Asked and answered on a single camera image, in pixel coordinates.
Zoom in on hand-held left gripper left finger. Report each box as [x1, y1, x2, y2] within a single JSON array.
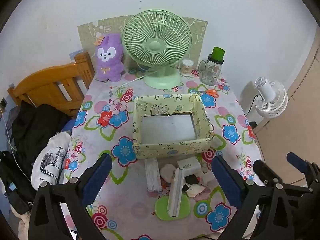
[[28, 152, 113, 240]]

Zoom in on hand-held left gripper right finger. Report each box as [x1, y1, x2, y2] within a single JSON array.
[[211, 155, 297, 240]]

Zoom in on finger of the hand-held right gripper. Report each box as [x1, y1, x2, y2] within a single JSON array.
[[286, 152, 320, 193], [253, 159, 313, 195]]

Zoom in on small white charger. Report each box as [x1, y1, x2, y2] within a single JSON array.
[[201, 172, 215, 183]]

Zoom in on white and brown trinket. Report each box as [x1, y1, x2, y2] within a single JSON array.
[[185, 183, 206, 197]]

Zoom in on large white charger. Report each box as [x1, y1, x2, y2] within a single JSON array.
[[177, 157, 202, 176]]

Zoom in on white box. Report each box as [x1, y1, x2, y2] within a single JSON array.
[[167, 168, 185, 217]]

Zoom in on white rounded case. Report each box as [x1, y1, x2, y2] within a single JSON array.
[[160, 164, 177, 183]]

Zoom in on yellow patterned storage box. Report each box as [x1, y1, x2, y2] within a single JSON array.
[[132, 93, 215, 159]]

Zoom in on green rounded case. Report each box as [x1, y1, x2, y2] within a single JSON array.
[[155, 194, 191, 221]]

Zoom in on white printed bag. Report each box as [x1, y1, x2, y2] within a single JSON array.
[[31, 131, 72, 190]]

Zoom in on blue cloth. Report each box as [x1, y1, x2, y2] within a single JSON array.
[[61, 120, 75, 133]]

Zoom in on white floor fan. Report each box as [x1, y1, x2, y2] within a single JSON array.
[[254, 76, 288, 118]]

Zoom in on black clothing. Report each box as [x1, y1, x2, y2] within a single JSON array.
[[11, 100, 72, 170]]

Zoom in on black backpack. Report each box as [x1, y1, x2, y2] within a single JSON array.
[[0, 150, 33, 215]]

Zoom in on glass mug with green lid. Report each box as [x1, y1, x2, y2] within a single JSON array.
[[198, 46, 225, 85]]

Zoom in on wooden chair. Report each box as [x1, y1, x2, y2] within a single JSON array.
[[7, 51, 96, 117]]

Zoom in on purple plush toy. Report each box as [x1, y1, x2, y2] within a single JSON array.
[[94, 33, 125, 82]]

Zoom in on cotton swab container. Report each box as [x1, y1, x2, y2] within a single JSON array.
[[180, 59, 194, 76]]

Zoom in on green desk fan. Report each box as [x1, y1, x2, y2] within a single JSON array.
[[121, 9, 192, 90]]

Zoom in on black power cable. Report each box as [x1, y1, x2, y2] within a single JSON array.
[[246, 94, 262, 117]]

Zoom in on orange handled scissors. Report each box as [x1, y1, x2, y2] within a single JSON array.
[[192, 88, 218, 97]]

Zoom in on white fan power cable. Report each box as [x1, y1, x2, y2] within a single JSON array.
[[117, 74, 150, 87]]

